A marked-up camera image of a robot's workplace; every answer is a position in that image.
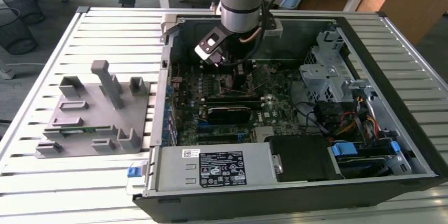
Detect CPU socket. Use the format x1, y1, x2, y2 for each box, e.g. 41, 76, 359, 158
217, 73, 253, 97

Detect metal socket cover frame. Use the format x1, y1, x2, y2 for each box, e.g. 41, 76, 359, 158
248, 63, 273, 90

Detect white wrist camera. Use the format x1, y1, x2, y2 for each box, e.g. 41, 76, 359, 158
193, 26, 233, 66

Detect grey plastic parts rack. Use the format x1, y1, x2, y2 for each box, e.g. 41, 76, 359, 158
33, 60, 152, 159

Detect blue case latch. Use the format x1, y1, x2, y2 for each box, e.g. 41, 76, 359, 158
128, 163, 147, 178

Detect silver metal drive cage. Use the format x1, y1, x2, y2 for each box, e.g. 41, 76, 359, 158
297, 31, 373, 104

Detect coloured power wire bundle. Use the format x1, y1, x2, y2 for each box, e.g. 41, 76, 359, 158
335, 95, 383, 141

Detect green RAM stick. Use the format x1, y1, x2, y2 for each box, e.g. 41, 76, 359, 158
59, 126, 97, 133

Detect green motherboard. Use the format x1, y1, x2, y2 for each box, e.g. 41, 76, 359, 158
167, 61, 316, 147

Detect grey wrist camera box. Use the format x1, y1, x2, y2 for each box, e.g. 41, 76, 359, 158
261, 19, 284, 40

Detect silver power supply unit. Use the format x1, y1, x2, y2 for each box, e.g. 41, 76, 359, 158
153, 144, 279, 192

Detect black open PC case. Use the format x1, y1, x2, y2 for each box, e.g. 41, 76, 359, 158
132, 11, 448, 223

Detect black RAM slot bank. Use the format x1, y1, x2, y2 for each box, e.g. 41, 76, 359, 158
204, 95, 263, 109
201, 58, 259, 74

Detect blue disk carrier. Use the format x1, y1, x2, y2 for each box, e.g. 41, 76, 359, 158
331, 142, 357, 159

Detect black graphics card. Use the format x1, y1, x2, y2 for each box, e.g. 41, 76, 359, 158
205, 105, 253, 125

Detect silver chipset heatsink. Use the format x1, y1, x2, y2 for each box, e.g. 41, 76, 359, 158
255, 126, 276, 142

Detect black mesh waste bin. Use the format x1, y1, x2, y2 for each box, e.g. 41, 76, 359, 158
0, 7, 37, 56
0, 0, 47, 24

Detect wooden cabinet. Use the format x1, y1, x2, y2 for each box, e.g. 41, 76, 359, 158
356, 0, 448, 46

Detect black plastic fan shroud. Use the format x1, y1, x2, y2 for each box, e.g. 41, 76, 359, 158
268, 134, 344, 183

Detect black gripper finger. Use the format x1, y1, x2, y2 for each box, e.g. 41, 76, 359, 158
231, 62, 247, 91

